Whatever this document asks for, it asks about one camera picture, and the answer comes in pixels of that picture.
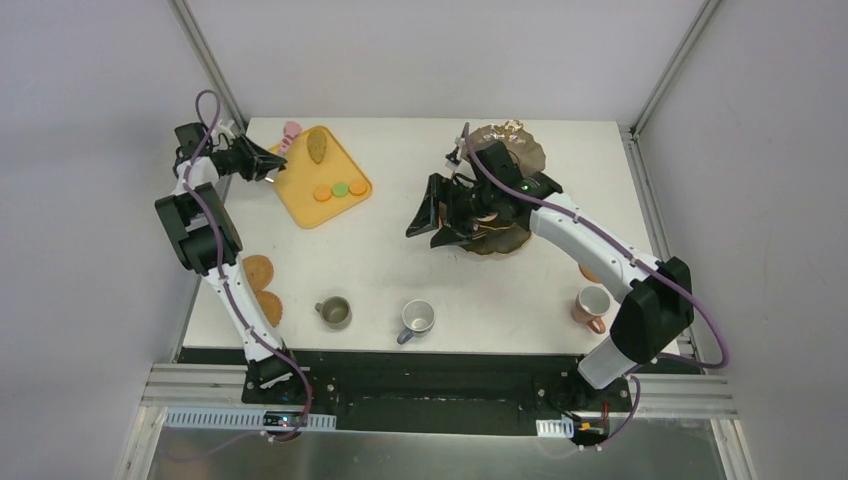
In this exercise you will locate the orange sandwich cookie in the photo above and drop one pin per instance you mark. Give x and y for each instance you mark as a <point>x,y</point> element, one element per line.
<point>322,193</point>
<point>358,187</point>

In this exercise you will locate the left white cable duct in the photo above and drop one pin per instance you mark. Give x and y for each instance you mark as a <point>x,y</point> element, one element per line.
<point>247,419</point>

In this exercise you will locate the grey small cup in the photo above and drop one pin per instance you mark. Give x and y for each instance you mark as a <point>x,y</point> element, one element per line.
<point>335,312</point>

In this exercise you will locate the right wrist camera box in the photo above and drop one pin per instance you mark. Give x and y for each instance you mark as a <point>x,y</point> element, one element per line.
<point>456,156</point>

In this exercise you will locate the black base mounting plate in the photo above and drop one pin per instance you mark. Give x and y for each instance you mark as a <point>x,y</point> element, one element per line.
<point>464,394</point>

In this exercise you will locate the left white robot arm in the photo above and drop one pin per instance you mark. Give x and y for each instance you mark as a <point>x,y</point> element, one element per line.
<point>207,243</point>

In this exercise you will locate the blue grey mug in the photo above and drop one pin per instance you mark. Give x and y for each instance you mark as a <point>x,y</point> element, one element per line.
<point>418,317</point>

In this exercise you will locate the three tier glass stand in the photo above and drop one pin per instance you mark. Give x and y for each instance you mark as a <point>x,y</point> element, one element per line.
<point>530,157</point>

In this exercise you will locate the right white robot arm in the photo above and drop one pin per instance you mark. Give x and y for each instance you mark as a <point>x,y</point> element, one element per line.
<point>654,296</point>

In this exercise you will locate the orange round coaster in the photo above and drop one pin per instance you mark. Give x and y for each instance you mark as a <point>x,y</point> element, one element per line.
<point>586,273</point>

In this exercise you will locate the aluminium frame rail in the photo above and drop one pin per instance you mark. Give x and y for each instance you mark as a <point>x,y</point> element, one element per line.
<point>194,385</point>

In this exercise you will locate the pink mug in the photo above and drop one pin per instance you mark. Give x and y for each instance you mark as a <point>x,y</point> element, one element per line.
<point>590,305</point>

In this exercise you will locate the green sandwich cookie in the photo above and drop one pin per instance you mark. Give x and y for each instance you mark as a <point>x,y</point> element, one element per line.
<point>340,189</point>

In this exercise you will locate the pink handled metal tongs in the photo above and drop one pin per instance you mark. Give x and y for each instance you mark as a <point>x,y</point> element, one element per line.
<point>291,131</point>

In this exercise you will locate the white cable duct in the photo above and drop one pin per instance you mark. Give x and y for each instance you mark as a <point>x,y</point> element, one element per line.
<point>555,428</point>
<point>247,419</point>

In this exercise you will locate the right white cable duct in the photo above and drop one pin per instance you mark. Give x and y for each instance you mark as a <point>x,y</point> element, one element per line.
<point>555,428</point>

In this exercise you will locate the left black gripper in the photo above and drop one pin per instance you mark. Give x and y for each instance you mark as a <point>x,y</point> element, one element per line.
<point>245,158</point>

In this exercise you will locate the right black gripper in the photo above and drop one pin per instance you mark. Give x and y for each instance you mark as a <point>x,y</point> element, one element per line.
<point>448,210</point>

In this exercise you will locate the yellow serving tray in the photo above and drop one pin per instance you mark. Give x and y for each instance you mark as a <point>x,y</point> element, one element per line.
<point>295,185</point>

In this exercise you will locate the pink frosted donut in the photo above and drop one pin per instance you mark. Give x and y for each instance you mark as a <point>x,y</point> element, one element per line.
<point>487,218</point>

